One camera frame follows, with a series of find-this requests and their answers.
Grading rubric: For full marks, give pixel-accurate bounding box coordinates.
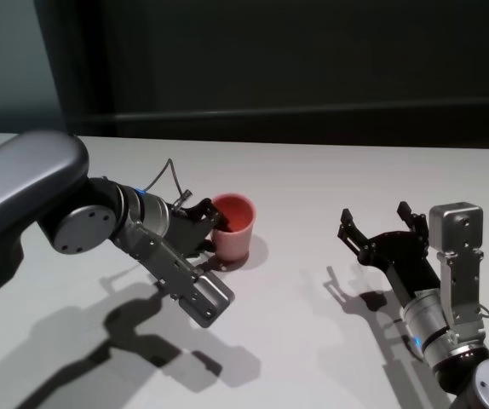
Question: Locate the thin grey horizontal rail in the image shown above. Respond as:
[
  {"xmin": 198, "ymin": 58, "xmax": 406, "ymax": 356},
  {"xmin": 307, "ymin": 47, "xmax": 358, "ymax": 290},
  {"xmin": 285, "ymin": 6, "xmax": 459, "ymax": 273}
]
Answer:
[{"xmin": 67, "ymin": 96, "xmax": 489, "ymax": 125}]

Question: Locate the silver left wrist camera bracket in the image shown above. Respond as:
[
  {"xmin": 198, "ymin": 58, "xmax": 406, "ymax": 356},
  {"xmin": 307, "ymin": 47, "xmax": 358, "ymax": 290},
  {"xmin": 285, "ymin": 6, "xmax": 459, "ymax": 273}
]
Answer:
[{"xmin": 127, "ymin": 221, "xmax": 235, "ymax": 329}]

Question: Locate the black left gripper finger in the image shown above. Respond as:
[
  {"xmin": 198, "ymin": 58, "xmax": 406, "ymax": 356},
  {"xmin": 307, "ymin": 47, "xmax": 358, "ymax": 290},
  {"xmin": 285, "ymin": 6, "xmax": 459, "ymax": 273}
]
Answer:
[
  {"xmin": 201, "ymin": 198, "xmax": 230, "ymax": 233},
  {"xmin": 193, "ymin": 238, "xmax": 219, "ymax": 261}
]

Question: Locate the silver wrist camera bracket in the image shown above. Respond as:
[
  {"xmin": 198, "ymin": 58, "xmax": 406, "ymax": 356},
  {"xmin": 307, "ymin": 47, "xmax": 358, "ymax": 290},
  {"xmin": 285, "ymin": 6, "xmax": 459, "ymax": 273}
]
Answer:
[
  {"xmin": 127, "ymin": 221, "xmax": 235, "ymax": 329},
  {"xmin": 429, "ymin": 201, "xmax": 488, "ymax": 342}
]

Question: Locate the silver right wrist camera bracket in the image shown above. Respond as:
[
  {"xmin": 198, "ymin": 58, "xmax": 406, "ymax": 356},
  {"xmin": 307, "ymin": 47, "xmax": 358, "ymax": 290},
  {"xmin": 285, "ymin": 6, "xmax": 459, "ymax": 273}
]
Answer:
[{"xmin": 429, "ymin": 201, "xmax": 488, "ymax": 342}]

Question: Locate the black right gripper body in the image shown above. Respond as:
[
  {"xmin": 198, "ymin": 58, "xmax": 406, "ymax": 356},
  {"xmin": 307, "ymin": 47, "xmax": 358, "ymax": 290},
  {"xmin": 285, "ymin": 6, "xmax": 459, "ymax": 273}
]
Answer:
[{"xmin": 357, "ymin": 229, "xmax": 446, "ymax": 300}]

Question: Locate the pink plastic cup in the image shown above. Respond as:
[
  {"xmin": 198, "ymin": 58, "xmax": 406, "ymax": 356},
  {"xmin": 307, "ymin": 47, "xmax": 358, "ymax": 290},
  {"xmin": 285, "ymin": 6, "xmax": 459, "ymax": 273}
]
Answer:
[{"xmin": 208, "ymin": 193, "xmax": 257, "ymax": 262}]

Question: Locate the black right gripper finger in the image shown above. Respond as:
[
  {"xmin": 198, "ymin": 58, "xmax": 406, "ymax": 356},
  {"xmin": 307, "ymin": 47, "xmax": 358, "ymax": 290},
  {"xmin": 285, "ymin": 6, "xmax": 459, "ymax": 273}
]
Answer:
[
  {"xmin": 395, "ymin": 201, "xmax": 432, "ymax": 249},
  {"xmin": 337, "ymin": 208, "xmax": 377, "ymax": 263}
]

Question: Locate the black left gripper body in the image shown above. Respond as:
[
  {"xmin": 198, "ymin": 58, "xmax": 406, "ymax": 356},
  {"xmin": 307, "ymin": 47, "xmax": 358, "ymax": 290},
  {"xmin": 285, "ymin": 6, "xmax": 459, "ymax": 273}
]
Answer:
[{"xmin": 165, "ymin": 199, "xmax": 216, "ymax": 259}]

